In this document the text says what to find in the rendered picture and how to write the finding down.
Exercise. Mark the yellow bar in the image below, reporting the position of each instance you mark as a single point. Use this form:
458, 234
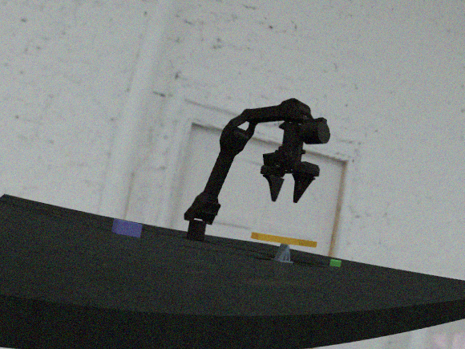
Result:
285, 240

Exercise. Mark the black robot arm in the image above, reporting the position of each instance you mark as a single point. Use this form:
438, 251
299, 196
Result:
299, 126

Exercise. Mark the green rectangular block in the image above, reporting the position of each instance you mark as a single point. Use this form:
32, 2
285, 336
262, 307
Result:
334, 262

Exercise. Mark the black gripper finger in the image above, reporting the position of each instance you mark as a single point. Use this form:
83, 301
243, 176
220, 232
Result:
275, 184
301, 184

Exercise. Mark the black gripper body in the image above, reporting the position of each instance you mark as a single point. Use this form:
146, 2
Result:
298, 166

